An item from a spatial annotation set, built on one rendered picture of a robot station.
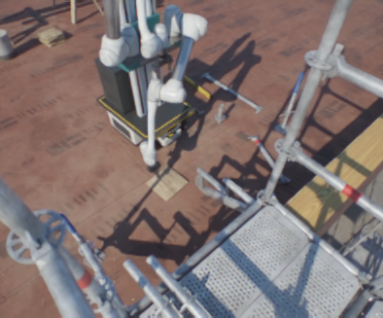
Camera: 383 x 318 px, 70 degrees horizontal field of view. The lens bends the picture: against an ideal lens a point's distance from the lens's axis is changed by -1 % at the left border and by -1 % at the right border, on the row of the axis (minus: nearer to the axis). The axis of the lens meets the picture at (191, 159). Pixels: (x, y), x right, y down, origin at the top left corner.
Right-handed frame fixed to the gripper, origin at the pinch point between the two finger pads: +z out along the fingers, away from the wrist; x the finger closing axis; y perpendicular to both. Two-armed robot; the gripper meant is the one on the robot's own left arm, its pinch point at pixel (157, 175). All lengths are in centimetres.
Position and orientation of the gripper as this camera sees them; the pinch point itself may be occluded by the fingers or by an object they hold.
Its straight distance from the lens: 269.0
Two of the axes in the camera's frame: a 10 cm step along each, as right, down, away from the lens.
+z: 2.7, 8.2, 5.0
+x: 7.6, -5.0, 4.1
